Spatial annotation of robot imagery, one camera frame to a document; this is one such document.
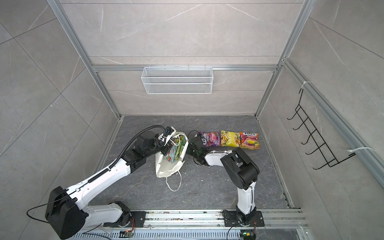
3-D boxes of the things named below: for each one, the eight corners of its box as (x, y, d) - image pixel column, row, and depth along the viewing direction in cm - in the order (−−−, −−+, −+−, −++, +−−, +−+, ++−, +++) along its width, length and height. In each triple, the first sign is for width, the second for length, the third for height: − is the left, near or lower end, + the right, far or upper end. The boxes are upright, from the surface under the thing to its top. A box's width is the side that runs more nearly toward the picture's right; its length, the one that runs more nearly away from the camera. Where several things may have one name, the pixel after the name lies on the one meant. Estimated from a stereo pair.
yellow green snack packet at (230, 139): (221, 148, 103) (222, 144, 99) (219, 134, 111) (220, 130, 107) (241, 148, 103) (242, 144, 99) (237, 134, 111) (239, 130, 107)
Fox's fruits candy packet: (240, 148, 103) (242, 145, 100) (239, 134, 111) (240, 131, 108) (258, 150, 102) (260, 147, 99) (256, 136, 110) (257, 133, 107)
